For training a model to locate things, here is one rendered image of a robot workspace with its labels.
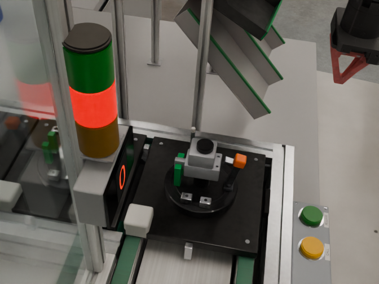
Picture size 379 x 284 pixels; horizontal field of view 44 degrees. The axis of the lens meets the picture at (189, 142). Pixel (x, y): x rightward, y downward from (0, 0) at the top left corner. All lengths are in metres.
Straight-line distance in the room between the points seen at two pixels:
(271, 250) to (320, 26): 2.65
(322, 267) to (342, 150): 0.42
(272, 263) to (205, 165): 0.21
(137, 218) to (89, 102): 0.37
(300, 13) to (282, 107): 2.25
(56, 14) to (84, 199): 0.23
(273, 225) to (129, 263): 0.27
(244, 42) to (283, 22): 2.27
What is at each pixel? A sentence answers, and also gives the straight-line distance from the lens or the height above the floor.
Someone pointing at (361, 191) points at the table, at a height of 0.86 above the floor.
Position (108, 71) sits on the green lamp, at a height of 1.38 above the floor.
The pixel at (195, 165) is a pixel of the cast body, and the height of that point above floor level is 1.06.
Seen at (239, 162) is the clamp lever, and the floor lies 1.07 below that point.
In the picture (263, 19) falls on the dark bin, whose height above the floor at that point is 1.20.
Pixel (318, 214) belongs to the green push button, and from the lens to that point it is 0.92.
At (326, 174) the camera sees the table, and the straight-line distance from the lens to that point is 1.15.
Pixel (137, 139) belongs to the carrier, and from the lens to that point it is 0.99.
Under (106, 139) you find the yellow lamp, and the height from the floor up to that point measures 1.29.
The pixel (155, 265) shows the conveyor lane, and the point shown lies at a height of 0.92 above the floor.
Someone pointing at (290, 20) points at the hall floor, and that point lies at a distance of 3.39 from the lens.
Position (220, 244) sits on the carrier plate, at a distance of 0.84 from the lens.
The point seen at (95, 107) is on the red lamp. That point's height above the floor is 1.34.
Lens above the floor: 1.68
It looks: 46 degrees down
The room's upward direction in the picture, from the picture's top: 5 degrees clockwise
